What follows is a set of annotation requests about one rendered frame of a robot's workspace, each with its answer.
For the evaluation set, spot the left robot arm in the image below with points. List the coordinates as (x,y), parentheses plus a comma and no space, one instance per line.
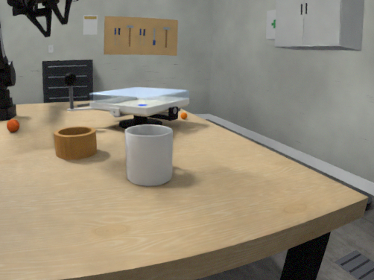
(7,71)

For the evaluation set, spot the white ceramic mug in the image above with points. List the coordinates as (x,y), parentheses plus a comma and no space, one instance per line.
(148,156)

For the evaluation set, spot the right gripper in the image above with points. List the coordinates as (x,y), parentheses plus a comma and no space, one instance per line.
(47,13)

